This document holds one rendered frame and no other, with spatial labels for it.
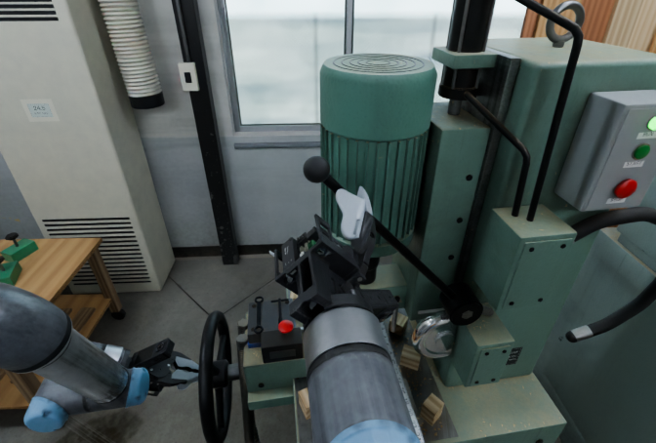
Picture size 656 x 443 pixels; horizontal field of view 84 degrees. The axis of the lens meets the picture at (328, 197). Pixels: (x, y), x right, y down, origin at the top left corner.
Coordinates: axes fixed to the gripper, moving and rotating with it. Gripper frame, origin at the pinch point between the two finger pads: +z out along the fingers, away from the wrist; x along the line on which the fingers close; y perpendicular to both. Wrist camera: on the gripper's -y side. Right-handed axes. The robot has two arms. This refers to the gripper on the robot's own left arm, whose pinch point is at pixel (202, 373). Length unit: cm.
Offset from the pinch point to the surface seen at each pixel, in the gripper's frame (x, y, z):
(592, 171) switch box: 23, -91, 25
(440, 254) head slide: 14, -66, 22
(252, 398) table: 17.9, -20.8, 5.4
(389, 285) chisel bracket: 10, -53, 21
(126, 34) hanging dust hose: -118, -41, -65
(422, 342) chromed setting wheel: 21, -51, 27
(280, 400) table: 18.7, -22.9, 10.8
